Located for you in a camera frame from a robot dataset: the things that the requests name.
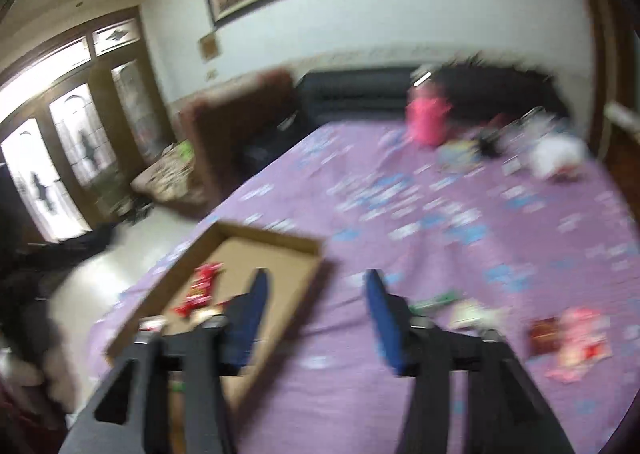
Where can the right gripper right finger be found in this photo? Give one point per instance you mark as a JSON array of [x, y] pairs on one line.
[[392, 319]]

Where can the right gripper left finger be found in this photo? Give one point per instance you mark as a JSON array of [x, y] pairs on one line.
[[244, 314]]

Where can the red candy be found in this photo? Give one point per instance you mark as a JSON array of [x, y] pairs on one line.
[[200, 291]]

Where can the green clear candy wrapper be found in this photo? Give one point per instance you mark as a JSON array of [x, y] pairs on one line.
[[438, 302]]

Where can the cardboard tray box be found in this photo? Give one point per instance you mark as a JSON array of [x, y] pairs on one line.
[[292, 260]]

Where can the pale green candy pack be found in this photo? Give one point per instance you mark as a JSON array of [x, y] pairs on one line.
[[470, 314]]

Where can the purple floral tablecloth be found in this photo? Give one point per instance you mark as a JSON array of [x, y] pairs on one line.
[[377, 201]]

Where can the patterned cloth pile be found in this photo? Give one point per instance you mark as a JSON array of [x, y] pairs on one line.
[[172, 177]]

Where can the dark red foil pouch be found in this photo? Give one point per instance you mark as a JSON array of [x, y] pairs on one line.
[[544, 336]]

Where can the small booklet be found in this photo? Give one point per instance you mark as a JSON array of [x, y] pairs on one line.
[[459, 155]]

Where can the brown armchair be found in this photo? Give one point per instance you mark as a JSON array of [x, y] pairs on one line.
[[220, 121]]

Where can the pink marshmallow candy pack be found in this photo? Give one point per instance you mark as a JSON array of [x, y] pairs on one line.
[[583, 343]]

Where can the black small cup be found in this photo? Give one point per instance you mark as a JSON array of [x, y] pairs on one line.
[[489, 143]]

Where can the pink sleeved thermos bottle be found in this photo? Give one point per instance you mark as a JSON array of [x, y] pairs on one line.
[[427, 109]]

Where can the white plastic jar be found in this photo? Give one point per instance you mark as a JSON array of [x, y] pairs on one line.
[[557, 156]]

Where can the black leather sofa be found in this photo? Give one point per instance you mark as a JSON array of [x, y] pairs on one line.
[[477, 91]]

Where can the wooden glass door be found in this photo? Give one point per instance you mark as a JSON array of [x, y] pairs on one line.
[[81, 117]]

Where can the small wall picture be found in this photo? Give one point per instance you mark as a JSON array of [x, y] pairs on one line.
[[209, 47]]

